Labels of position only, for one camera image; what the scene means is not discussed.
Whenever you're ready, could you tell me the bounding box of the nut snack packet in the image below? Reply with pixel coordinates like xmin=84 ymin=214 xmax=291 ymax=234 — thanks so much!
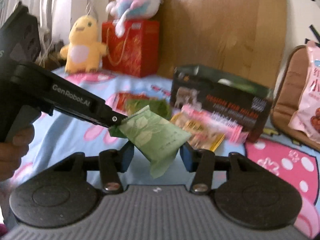
xmin=170 ymin=112 xmax=225 ymax=152

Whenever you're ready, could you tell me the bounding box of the red snack packet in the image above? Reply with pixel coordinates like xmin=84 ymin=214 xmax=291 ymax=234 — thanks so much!
xmin=114 ymin=92 xmax=156 ymax=112

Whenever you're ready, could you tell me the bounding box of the pink long snack box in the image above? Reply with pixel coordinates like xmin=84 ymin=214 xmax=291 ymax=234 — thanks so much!
xmin=181 ymin=105 xmax=249 ymax=144

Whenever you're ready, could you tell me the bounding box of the light green leaf packet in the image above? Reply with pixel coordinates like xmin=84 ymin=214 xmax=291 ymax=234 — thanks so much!
xmin=109 ymin=107 xmax=191 ymax=178

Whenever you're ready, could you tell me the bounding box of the dark green snack packet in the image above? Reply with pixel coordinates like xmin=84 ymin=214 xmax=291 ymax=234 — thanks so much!
xmin=126 ymin=99 xmax=172 ymax=120

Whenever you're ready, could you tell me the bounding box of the person left hand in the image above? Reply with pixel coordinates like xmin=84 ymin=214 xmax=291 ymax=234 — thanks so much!
xmin=0 ymin=125 xmax=35 ymax=181

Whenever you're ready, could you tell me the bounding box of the yellow plush duck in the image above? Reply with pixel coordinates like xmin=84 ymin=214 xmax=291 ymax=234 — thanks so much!
xmin=60 ymin=15 xmax=107 ymax=74

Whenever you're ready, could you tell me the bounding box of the red gift bag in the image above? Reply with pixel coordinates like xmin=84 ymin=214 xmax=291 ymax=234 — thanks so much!
xmin=101 ymin=20 xmax=160 ymax=77

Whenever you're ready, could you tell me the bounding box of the black sheep print box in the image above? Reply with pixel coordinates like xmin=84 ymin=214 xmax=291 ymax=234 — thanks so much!
xmin=170 ymin=64 xmax=273 ymax=142

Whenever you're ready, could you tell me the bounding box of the pink twisted dough snack bag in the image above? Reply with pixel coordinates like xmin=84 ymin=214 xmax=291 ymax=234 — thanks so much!
xmin=289 ymin=41 xmax=319 ymax=143

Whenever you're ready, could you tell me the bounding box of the pink blue plush fish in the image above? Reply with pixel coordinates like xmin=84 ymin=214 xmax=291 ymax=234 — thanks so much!
xmin=105 ymin=0 xmax=162 ymax=38

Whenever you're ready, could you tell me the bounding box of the brown chair cushion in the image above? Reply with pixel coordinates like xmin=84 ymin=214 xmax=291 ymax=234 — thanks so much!
xmin=270 ymin=46 xmax=319 ymax=151

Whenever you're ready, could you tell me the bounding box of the wooden board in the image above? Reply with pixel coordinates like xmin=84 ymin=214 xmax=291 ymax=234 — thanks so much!
xmin=156 ymin=0 xmax=287 ymax=88

